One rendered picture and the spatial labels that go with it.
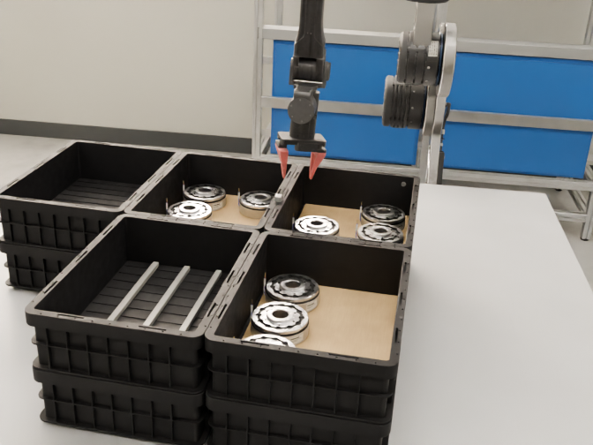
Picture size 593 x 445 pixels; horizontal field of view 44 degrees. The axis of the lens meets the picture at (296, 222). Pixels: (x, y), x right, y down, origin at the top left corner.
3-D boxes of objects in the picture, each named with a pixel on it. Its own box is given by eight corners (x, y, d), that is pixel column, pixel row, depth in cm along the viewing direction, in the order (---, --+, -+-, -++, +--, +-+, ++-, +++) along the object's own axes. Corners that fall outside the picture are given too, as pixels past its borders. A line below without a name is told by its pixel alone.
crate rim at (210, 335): (261, 240, 150) (262, 230, 149) (410, 259, 145) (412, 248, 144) (201, 351, 114) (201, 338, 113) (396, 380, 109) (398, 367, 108)
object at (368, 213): (363, 204, 181) (363, 202, 181) (404, 207, 180) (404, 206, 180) (361, 222, 172) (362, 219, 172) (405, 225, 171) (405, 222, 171)
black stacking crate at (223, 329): (261, 282, 154) (262, 232, 149) (405, 301, 149) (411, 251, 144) (203, 402, 118) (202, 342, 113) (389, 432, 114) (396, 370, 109)
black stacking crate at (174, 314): (124, 264, 158) (121, 215, 154) (259, 282, 154) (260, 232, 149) (29, 373, 123) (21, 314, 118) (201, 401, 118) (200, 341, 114)
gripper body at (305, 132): (326, 149, 166) (329, 117, 164) (281, 147, 164) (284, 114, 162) (319, 141, 172) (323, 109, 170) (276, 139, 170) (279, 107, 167)
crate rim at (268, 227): (298, 171, 186) (299, 162, 185) (419, 184, 181) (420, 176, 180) (261, 240, 150) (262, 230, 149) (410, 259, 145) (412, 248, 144)
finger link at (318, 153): (322, 184, 169) (327, 144, 166) (291, 183, 168) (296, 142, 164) (316, 174, 175) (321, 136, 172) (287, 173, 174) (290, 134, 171)
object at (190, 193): (191, 184, 189) (191, 182, 188) (229, 188, 187) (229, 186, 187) (178, 199, 180) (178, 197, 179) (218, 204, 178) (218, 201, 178)
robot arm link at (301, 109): (331, 60, 163) (292, 56, 163) (327, 69, 152) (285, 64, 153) (326, 114, 167) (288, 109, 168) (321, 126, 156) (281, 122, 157)
